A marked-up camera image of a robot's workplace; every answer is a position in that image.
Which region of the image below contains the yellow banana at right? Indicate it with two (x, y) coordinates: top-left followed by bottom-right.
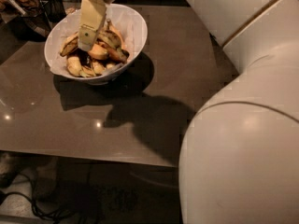
(98, 19), (129, 63)

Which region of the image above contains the long dark-spotted banana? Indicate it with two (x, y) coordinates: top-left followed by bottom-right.
(59, 33), (78, 57)

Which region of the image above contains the black floor cable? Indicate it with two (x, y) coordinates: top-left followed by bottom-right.
(0, 171), (101, 224)

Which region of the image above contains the orange-yellow middle banana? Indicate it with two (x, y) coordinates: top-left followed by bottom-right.
(88, 44), (109, 60)

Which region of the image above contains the black mesh pen cup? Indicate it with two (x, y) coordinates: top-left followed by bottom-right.
(42, 0), (66, 22)

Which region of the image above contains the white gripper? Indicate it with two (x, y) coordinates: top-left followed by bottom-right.
(78, 0), (115, 51)

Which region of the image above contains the small banana lower middle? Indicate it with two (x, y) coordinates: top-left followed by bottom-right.
(92, 60), (106, 75)

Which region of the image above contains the dark basket with items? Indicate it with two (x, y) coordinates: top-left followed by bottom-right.
(0, 0), (51, 41)

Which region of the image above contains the small banana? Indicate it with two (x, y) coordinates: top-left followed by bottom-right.
(92, 60), (106, 75)
(66, 55), (90, 77)

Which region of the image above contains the white bowl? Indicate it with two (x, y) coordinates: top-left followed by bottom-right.
(43, 3), (149, 86)

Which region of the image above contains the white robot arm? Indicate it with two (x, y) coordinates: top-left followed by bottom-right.
(178, 0), (299, 224)

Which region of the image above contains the small banana lower left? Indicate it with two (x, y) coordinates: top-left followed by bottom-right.
(66, 55), (90, 77)

